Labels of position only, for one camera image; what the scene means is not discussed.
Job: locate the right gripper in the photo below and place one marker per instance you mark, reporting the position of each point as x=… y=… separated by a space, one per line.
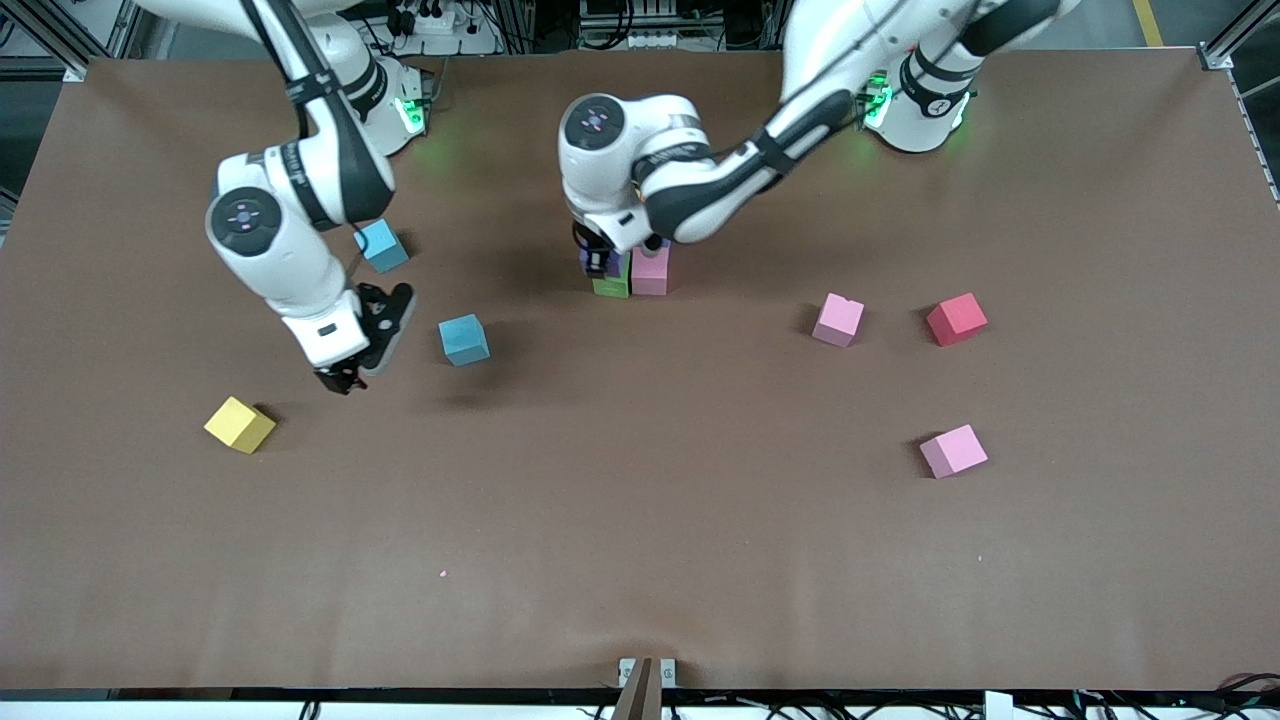
x=338 y=378

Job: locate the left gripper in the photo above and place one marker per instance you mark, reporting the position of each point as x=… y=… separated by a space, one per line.
x=590 y=245

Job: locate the purple foam cube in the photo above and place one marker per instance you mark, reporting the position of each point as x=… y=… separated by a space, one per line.
x=615 y=265

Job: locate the green foam cube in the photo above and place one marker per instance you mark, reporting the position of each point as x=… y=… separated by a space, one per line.
x=612 y=288

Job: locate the blue foam cube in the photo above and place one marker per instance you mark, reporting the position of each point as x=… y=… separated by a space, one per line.
x=385 y=248
x=464 y=339

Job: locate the yellow foam cube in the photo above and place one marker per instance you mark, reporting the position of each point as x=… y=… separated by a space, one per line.
x=240 y=424

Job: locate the pink foam cube with notch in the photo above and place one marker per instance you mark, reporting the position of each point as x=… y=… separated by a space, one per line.
x=838 y=320

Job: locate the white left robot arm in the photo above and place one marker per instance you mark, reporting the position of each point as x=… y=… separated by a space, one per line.
x=830 y=40

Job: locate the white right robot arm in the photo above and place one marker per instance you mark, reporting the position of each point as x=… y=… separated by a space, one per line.
x=290 y=270

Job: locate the grey electronics box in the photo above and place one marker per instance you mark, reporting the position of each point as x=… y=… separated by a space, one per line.
x=630 y=20

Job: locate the brown table cover sheet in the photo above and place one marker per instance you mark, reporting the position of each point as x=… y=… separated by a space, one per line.
x=640 y=500

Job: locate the white power strip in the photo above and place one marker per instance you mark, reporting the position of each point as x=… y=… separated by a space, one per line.
x=432 y=22

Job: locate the red foam cube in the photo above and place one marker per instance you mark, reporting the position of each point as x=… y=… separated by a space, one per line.
x=957 y=318

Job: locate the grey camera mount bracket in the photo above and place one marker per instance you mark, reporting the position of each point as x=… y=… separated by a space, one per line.
x=640 y=690

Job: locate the aluminium frame profile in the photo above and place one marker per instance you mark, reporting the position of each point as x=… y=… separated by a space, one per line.
x=60 y=25
x=1240 y=35

